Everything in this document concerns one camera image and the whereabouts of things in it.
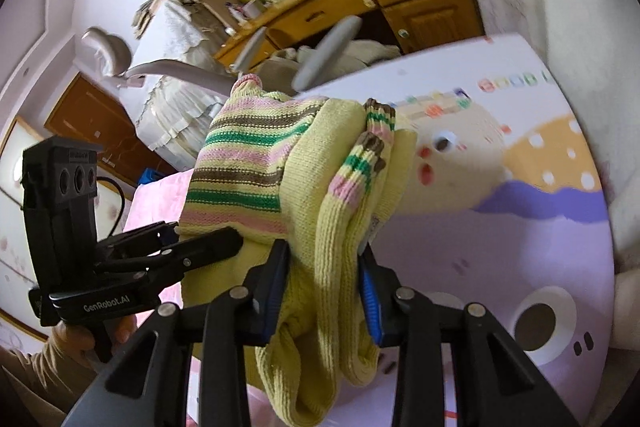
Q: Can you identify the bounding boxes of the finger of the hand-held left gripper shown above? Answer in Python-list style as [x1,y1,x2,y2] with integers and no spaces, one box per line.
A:
[95,227,244,280]
[97,221,181,258]

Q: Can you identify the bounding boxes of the person's left forearm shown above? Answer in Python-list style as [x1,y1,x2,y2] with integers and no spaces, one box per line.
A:
[0,342,103,415]

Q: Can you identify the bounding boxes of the grey office chair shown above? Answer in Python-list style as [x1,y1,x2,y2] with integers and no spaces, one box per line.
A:
[80,16,363,95]

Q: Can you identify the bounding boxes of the person's left hand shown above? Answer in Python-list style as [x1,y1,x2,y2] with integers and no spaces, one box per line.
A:
[52,314,138,360]

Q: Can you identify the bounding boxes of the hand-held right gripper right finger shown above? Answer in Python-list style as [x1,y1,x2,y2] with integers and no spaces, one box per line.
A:
[357,247,581,427]

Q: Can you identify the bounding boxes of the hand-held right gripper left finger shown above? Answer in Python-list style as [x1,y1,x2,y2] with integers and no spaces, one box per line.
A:
[62,239,292,427]

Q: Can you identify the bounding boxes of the wooden desk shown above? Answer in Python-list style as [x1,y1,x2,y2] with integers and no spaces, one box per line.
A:
[215,0,486,68]

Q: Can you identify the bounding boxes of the brown wooden door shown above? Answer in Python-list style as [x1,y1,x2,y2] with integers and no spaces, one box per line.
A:
[45,74,176,188]

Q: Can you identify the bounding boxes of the yellow knitted cardigan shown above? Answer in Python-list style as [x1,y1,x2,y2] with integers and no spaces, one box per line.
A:
[177,74,418,427]

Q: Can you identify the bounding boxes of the cartoon printed mat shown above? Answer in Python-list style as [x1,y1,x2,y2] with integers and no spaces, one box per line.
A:
[187,34,616,427]

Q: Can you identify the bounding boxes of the pink blanket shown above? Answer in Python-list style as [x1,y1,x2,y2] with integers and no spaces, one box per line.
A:
[122,169,201,427]

